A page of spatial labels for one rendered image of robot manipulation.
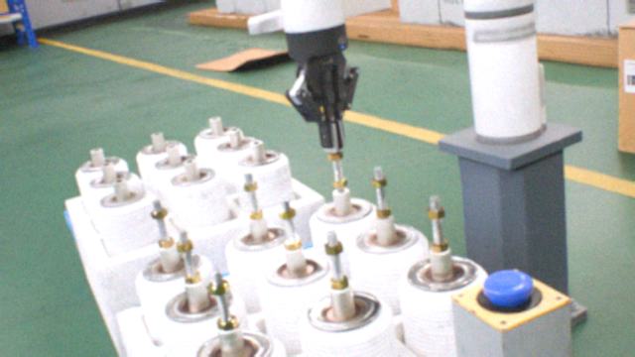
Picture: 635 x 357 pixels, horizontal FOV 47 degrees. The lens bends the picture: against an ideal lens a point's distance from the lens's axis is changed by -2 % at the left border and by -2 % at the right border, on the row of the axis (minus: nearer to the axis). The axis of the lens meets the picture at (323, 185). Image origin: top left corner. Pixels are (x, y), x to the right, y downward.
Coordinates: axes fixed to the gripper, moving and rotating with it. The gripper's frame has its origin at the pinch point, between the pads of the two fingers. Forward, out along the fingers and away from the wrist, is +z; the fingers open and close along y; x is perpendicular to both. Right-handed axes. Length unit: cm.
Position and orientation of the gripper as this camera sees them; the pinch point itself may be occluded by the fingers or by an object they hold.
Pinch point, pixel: (331, 135)
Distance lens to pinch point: 95.8
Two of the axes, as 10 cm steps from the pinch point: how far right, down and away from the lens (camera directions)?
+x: -7.9, -0.9, 6.1
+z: 1.5, 9.3, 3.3
